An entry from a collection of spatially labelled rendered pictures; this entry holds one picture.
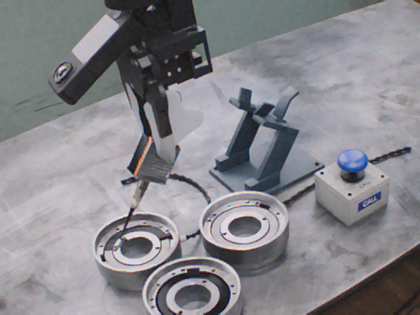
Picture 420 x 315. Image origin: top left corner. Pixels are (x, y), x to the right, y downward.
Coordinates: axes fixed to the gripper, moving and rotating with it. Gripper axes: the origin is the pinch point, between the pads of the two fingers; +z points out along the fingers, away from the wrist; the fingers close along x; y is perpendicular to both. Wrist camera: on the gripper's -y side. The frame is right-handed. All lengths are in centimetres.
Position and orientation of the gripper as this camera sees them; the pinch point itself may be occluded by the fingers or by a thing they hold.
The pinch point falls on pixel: (156, 150)
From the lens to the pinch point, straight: 75.5
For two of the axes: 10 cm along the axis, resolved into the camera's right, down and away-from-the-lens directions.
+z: 1.7, 7.9, 5.8
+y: 8.5, -4.1, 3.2
